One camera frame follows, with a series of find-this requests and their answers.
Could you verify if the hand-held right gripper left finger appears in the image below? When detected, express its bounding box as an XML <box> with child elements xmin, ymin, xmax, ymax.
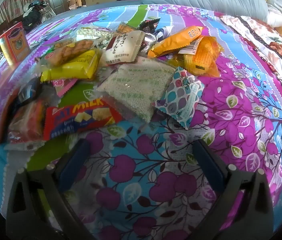
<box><xmin>6</xmin><ymin>139</ymin><xmax>99</xmax><ymax>240</ymax></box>

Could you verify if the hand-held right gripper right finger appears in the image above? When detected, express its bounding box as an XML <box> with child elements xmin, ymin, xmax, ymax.
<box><xmin>186</xmin><ymin>139</ymin><xmax>274</xmax><ymax>240</ymax></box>

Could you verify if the yellow snack packet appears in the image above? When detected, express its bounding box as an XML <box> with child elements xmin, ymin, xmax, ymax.
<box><xmin>40</xmin><ymin>49</ymin><xmax>101</xmax><ymax>82</ymax></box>

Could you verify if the red clear snack packet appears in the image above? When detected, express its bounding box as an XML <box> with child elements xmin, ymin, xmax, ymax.
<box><xmin>4</xmin><ymin>99</ymin><xmax>47</xmax><ymax>151</ymax></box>

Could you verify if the red oat bar packet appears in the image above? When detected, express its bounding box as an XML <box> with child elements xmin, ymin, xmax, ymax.
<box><xmin>43</xmin><ymin>99</ymin><xmax>123</xmax><ymax>141</ymax></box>

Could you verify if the dark blue snack packet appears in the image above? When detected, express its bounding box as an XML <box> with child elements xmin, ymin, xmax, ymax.
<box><xmin>18</xmin><ymin>79</ymin><xmax>42</xmax><ymax>103</ymax></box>

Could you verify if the purple floral bedsheet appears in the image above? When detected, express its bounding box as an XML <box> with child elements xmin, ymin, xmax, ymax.
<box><xmin>0</xmin><ymin>4</ymin><xmax>282</xmax><ymax>240</ymax></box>

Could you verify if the teal patterned snack packet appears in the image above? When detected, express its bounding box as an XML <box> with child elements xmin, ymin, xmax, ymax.
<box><xmin>155</xmin><ymin>66</ymin><xmax>204</xmax><ymax>130</ymax></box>

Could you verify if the pink snack packet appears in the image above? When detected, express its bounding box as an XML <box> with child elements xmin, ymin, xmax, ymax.
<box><xmin>51</xmin><ymin>78</ymin><xmax>78</xmax><ymax>97</ymax></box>

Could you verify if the orange carton box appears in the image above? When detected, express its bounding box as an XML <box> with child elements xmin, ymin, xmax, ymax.
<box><xmin>0</xmin><ymin>21</ymin><xmax>32</xmax><ymax>65</ymax></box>

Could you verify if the clear grain cracker packet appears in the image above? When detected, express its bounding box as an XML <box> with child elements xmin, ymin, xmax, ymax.
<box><xmin>97</xmin><ymin>63</ymin><xmax>177</xmax><ymax>123</ymax></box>

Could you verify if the orange clear cake packet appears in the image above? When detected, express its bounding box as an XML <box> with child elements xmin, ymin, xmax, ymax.
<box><xmin>178</xmin><ymin>36</ymin><xmax>223</xmax><ymax>78</ymax></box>

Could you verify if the clear peanut brittle packet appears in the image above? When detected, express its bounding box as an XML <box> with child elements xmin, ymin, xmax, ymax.
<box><xmin>44</xmin><ymin>38</ymin><xmax>94</xmax><ymax>67</ymax></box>

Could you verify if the striped arched curtain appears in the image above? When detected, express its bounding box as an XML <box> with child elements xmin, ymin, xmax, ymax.
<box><xmin>0</xmin><ymin>0</ymin><xmax>47</xmax><ymax>30</ymax></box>

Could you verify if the white brown-label snack packet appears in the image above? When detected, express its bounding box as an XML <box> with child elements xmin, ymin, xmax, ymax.
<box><xmin>99</xmin><ymin>30</ymin><xmax>146</xmax><ymax>66</ymax></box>

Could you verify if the long orange snack packet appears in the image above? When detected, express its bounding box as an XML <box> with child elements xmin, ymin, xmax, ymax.
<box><xmin>147</xmin><ymin>26</ymin><xmax>203</xmax><ymax>58</ymax></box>

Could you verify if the pile of clothes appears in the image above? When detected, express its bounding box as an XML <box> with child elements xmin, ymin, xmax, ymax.
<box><xmin>22</xmin><ymin>0</ymin><xmax>57</xmax><ymax>26</ymax></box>

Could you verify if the white puffed snack packet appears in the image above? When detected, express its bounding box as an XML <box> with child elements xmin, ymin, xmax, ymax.
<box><xmin>77</xmin><ymin>26</ymin><xmax>114</xmax><ymax>43</ymax></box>

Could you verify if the floral blanket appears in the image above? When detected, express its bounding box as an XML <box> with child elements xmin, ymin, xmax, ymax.
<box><xmin>220</xmin><ymin>15</ymin><xmax>282</xmax><ymax>110</ymax></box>

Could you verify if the black snack packet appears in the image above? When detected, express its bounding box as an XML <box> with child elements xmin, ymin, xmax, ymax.
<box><xmin>139</xmin><ymin>17</ymin><xmax>162</xmax><ymax>34</ymax></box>

